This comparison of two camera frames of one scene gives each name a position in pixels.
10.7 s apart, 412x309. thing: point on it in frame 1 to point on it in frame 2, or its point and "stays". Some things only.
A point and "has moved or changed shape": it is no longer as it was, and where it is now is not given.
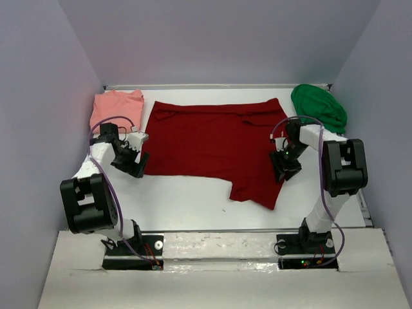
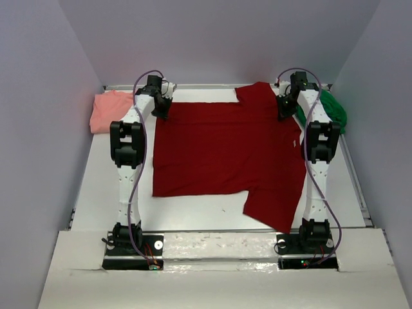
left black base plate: [139, 252] stays
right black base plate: [306, 251] stays
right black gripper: [291, 169] to [284, 113]
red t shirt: [231, 140] has moved or changed shape
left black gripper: [136, 170] to [164, 114]
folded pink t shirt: [125, 109] stays
